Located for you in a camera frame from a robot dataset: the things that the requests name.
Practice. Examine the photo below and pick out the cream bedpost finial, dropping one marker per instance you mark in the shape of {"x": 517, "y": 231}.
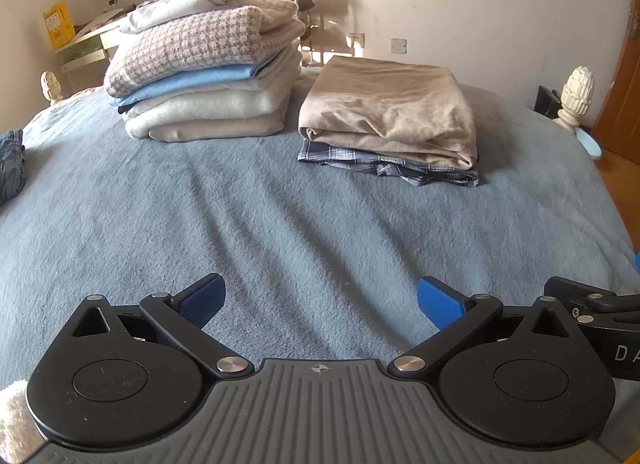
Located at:
{"x": 51, "y": 87}
{"x": 575, "y": 94}

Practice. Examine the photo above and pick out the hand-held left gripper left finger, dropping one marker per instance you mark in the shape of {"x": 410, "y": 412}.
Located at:
{"x": 205, "y": 300}

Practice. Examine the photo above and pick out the houndstooth folded sweater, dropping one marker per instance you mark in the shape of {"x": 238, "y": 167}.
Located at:
{"x": 200, "y": 44}

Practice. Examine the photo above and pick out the wooden desk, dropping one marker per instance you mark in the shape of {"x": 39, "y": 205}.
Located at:
{"x": 87, "y": 47}

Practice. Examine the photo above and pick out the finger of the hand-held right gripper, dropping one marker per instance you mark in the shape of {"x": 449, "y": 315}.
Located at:
{"x": 590, "y": 301}

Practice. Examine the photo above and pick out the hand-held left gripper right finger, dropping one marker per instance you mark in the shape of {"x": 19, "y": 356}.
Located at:
{"x": 440, "y": 300}

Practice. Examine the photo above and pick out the light blue basin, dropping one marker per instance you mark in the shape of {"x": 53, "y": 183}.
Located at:
{"x": 590, "y": 142}

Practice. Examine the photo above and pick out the beige folded garment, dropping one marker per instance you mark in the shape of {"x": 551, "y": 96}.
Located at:
{"x": 210, "y": 128}

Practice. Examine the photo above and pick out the plaid folded garment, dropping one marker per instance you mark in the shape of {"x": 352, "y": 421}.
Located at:
{"x": 395, "y": 169}

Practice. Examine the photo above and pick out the wooden door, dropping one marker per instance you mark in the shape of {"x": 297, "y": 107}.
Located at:
{"x": 620, "y": 94}

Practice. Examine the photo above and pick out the grey bed blanket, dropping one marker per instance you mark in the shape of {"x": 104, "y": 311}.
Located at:
{"x": 300, "y": 224}

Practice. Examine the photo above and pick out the yellow box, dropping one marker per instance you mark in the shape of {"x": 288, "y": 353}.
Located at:
{"x": 58, "y": 24}

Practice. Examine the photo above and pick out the person's green white fleece jacket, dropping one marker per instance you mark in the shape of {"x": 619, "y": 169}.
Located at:
{"x": 15, "y": 419}

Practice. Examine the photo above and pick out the black box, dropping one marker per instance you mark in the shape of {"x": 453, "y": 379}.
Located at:
{"x": 546, "y": 102}

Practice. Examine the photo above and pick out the blue jeans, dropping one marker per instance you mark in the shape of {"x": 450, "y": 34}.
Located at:
{"x": 11, "y": 164}

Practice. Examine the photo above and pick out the light blue folded garment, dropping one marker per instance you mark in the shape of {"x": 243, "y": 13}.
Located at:
{"x": 200, "y": 82}

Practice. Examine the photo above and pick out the white wall socket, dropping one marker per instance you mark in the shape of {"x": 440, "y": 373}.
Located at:
{"x": 356, "y": 39}

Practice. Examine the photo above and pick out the white folded garment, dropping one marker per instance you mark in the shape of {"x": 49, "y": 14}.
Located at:
{"x": 185, "y": 2}

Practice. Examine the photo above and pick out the beige pants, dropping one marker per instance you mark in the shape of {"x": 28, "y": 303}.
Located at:
{"x": 395, "y": 104}

